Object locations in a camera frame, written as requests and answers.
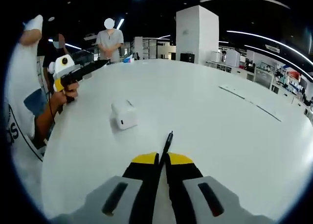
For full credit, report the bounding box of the white square pillar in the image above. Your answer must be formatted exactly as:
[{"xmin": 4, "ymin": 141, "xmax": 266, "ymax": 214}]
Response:
[{"xmin": 175, "ymin": 5, "xmax": 220, "ymax": 66}]

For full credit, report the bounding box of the black square box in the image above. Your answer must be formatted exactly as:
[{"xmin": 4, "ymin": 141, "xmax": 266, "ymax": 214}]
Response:
[{"xmin": 180, "ymin": 52, "xmax": 196, "ymax": 63}]

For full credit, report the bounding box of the operator in white shirt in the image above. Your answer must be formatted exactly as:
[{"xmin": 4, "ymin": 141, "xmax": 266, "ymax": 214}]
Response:
[{"xmin": 3, "ymin": 13, "xmax": 64, "ymax": 161}]

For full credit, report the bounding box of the thin black gripper cord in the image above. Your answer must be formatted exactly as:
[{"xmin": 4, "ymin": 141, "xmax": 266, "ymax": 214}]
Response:
[{"xmin": 47, "ymin": 91, "xmax": 56, "ymax": 125}]

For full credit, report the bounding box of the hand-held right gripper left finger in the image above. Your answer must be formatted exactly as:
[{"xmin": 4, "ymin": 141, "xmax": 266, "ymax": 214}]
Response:
[{"xmin": 52, "ymin": 152, "xmax": 162, "ymax": 224}]

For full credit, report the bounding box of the glass shelf unit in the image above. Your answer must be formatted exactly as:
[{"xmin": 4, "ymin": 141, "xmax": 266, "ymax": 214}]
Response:
[{"xmin": 133, "ymin": 36, "xmax": 177, "ymax": 61}]

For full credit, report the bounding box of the white charger adapter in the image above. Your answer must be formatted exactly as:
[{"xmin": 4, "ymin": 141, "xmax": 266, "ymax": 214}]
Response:
[{"xmin": 108, "ymin": 99, "xmax": 139, "ymax": 131}]

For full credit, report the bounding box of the white desk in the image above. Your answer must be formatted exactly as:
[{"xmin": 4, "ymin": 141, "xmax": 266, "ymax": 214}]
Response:
[{"xmin": 40, "ymin": 59, "xmax": 313, "ymax": 224}]

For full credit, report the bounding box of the person's left hand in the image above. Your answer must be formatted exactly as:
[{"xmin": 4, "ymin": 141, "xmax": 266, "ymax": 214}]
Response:
[{"xmin": 50, "ymin": 81, "xmax": 81, "ymax": 112}]

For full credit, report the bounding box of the ceiling air vent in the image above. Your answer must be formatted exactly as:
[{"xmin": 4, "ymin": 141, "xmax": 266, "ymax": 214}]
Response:
[{"xmin": 265, "ymin": 44, "xmax": 281, "ymax": 53}]

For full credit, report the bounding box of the white appliance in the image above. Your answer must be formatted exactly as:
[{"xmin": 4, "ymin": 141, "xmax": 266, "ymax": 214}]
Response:
[
  {"xmin": 210, "ymin": 50, "xmax": 223, "ymax": 63},
  {"xmin": 224, "ymin": 49, "xmax": 242, "ymax": 67}
]

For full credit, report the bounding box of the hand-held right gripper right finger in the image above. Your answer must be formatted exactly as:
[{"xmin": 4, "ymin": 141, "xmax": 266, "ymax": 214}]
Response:
[{"xmin": 161, "ymin": 152, "xmax": 274, "ymax": 224}]

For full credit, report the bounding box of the black Type-C cable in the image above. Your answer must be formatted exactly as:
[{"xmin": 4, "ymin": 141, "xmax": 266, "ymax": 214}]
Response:
[{"xmin": 155, "ymin": 130, "xmax": 175, "ymax": 183}]

